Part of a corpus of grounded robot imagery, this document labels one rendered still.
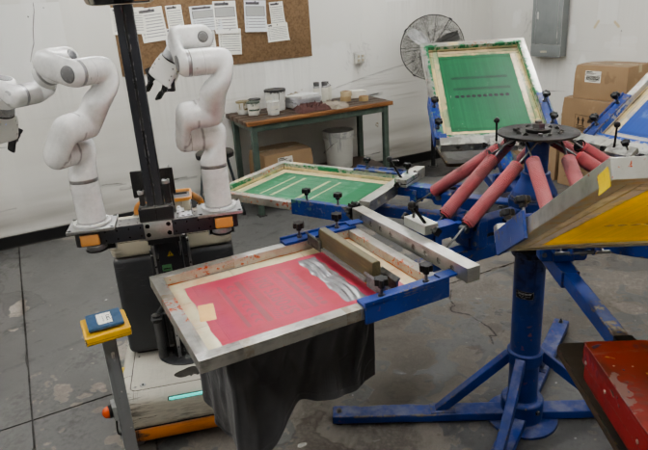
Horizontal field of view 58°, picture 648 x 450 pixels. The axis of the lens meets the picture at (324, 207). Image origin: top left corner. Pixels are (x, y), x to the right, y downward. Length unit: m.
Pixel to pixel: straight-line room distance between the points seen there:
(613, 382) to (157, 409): 1.97
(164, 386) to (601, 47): 5.05
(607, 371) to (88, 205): 1.63
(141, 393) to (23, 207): 3.11
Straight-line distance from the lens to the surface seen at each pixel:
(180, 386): 2.74
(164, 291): 1.93
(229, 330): 1.73
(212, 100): 1.94
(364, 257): 1.84
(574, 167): 2.21
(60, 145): 2.02
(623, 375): 1.31
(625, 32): 6.20
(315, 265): 2.04
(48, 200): 5.57
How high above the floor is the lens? 1.82
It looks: 19 degrees down
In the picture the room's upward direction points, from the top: 4 degrees counter-clockwise
